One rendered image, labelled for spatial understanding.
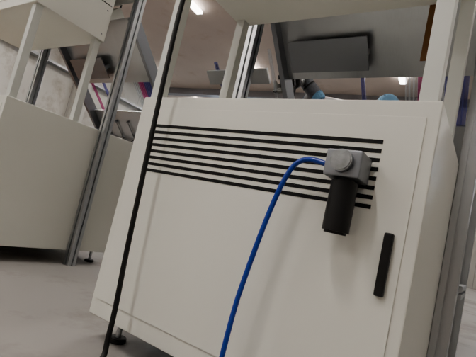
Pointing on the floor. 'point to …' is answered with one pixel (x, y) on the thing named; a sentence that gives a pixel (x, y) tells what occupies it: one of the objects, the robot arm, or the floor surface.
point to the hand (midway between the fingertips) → (276, 92)
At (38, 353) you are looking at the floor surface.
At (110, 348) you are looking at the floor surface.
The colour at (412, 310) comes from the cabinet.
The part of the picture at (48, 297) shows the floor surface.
